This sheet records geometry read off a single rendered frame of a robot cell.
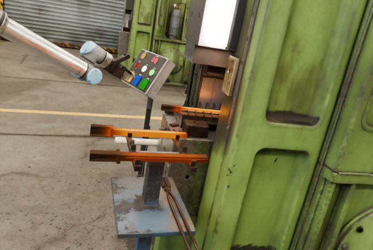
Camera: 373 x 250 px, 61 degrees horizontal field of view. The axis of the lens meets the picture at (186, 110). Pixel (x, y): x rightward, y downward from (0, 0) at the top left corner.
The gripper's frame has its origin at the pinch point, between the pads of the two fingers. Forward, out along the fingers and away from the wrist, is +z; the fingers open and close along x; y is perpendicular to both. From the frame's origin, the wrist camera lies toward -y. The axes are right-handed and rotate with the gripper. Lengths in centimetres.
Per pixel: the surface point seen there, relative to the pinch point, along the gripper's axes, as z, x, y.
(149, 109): 31.7, -8.7, 13.6
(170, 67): 16.6, 6.1, -17.6
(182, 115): 6, 52, 6
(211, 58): -2, 57, -26
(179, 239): 40, 68, 66
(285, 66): 0, 97, -33
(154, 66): 11.3, -1.9, -12.7
